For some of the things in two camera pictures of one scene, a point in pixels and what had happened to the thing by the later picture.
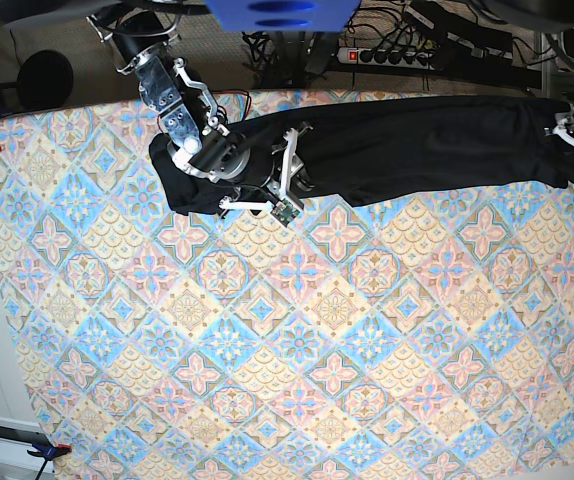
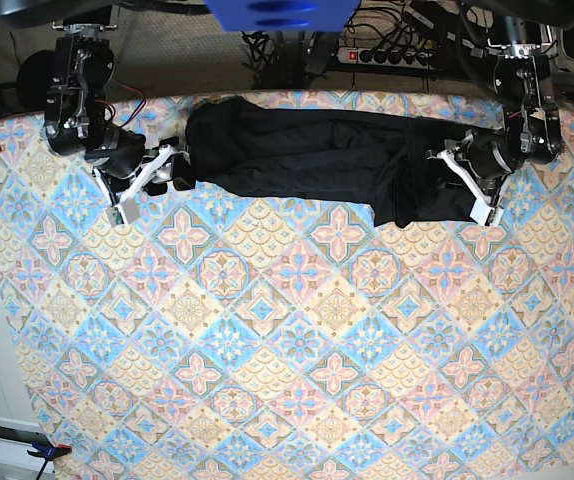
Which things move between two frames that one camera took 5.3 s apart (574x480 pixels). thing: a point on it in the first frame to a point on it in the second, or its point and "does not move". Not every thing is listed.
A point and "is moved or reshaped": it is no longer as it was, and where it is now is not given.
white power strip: x=391 y=58 does not move
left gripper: x=266 y=175 to x=123 y=166
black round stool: x=44 y=80 does not move
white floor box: x=9 y=440 does not move
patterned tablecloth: x=460 y=336 does not move
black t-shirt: x=392 y=151 is moved or reshaped
